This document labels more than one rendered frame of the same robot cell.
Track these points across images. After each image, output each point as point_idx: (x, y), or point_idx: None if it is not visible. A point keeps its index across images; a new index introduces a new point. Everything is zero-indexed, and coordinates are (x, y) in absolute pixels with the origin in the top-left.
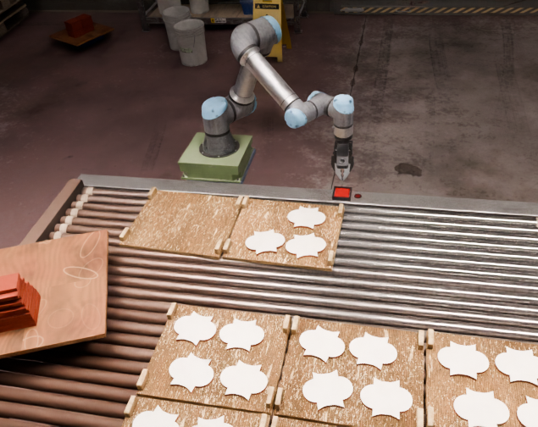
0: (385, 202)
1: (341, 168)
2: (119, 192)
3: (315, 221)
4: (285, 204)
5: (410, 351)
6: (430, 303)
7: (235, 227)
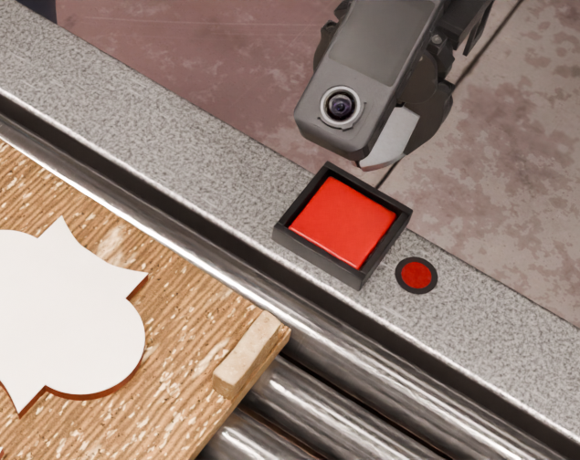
0: (536, 384)
1: (321, 145)
2: None
3: (66, 366)
4: (3, 166)
5: None
6: None
7: None
